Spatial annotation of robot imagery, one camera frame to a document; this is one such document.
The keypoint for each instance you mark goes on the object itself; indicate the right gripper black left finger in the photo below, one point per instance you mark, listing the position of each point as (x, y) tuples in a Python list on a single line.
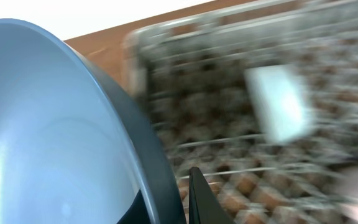
[(137, 212)]

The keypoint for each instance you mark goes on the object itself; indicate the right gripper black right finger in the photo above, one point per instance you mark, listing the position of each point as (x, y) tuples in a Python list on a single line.
[(204, 207)]

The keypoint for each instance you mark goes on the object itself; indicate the blue plate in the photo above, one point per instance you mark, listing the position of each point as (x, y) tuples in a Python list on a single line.
[(74, 146)]

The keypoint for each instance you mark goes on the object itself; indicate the light blue rice bowl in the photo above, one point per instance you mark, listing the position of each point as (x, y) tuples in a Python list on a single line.
[(281, 101)]

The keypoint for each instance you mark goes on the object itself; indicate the grey dishwasher rack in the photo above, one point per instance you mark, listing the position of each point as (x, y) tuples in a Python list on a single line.
[(188, 76)]

